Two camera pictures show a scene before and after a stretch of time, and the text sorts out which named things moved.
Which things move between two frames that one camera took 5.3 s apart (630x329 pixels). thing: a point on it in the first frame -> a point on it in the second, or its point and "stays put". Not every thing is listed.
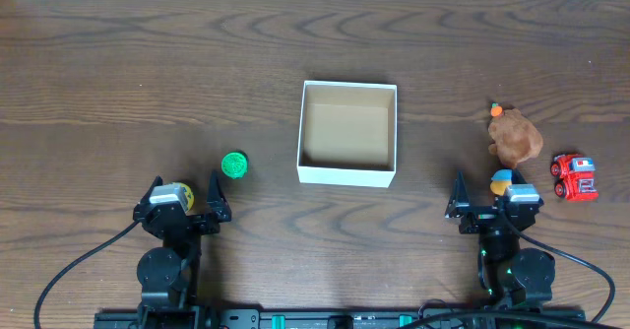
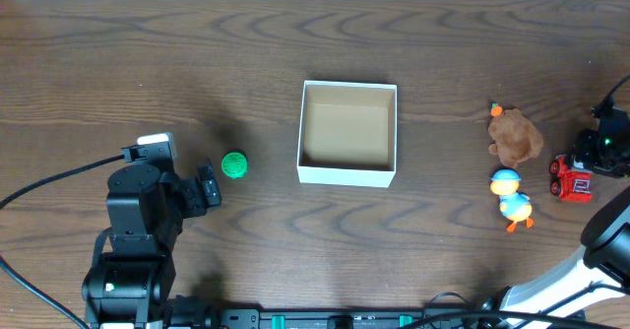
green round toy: (234, 164) stays put
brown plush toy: (515, 138) stays put
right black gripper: (487, 216) -> (586, 148)
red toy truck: (575, 176) stays put
